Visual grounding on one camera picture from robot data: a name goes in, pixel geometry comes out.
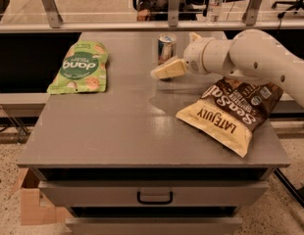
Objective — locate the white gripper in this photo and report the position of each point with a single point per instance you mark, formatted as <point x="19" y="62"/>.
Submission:
<point x="195" y="57"/>

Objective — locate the redbull can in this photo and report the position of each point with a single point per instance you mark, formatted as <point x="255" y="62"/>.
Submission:
<point x="166" y="47"/>

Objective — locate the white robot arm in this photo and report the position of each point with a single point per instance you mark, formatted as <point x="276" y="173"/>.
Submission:
<point x="253" y="56"/>

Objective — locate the brown Late July chip bag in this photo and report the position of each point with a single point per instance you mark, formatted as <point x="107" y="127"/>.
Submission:
<point x="230" y="111"/>

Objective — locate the green rice chip bag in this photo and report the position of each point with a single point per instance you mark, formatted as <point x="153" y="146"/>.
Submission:
<point x="83" y="69"/>

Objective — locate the seated person in background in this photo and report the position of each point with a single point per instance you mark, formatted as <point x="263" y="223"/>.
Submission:
<point x="157" y="10"/>

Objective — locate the clear plastic water bottle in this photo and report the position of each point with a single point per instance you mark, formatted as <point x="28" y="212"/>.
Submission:
<point x="214" y="10"/>

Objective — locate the black office chair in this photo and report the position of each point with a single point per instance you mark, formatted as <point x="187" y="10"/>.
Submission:
<point x="294" y="6"/>

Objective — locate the grey drawer cabinet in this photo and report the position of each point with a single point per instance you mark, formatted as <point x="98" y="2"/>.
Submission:
<point x="131" y="132"/>

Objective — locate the lower grey drawer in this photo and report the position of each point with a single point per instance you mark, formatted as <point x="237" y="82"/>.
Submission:
<point x="154" y="226"/>

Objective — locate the cardboard box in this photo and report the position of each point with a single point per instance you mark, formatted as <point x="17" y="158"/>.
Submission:
<point x="36" y="208"/>

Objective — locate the metal railing frame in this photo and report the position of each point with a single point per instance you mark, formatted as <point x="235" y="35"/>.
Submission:
<point x="100" y="15"/>

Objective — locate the upper drawer with black handle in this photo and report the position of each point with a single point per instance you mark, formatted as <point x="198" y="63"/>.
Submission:
<point x="151" y="193"/>

